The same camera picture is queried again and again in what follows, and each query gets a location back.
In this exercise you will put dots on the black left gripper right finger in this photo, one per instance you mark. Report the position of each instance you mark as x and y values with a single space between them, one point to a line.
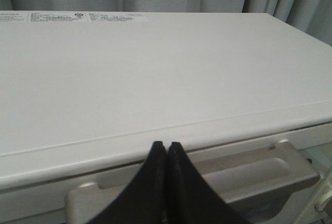
189 198

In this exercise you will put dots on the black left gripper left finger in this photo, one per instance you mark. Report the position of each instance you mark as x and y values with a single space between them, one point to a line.
141 201

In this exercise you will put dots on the oven door with glass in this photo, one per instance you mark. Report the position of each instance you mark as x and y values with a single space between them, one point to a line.
34 186

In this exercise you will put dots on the white Toshiba toaster oven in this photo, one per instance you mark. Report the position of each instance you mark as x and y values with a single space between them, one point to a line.
74 77

